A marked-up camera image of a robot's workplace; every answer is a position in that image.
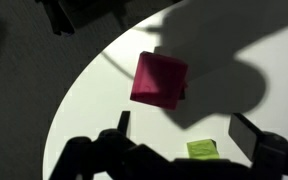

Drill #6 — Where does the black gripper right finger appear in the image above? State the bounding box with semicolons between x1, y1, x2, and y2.
227;112;266;162

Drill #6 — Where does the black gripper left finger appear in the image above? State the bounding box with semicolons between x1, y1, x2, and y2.
116;110;132;138

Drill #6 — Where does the pink toy block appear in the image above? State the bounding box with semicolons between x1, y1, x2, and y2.
129;50;189;111

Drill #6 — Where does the yellow-green toy block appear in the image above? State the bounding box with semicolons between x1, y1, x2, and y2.
186;138;221;161

